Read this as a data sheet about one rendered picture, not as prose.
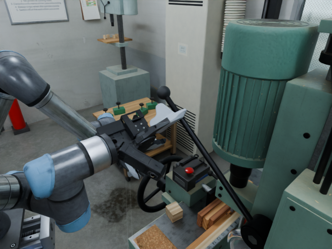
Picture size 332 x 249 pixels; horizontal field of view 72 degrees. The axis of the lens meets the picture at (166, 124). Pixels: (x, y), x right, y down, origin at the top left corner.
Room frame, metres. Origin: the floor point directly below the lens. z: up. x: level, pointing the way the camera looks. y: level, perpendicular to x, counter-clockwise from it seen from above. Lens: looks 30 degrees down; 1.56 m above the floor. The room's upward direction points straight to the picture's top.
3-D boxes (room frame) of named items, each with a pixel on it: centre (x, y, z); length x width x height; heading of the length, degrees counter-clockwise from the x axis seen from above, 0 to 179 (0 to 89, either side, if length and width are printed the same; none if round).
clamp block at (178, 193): (0.65, -0.09, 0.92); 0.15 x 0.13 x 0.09; 130
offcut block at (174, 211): (0.52, -0.03, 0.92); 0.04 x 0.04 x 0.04; 31
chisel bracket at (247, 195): (0.49, -0.22, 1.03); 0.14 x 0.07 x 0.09; 40
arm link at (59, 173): (0.35, 0.21, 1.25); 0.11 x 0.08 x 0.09; 130
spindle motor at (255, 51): (0.50, -0.21, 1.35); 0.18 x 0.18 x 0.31
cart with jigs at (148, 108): (2.00, 0.30, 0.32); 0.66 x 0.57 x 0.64; 129
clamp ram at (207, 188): (0.58, -0.15, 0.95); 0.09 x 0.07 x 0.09; 130
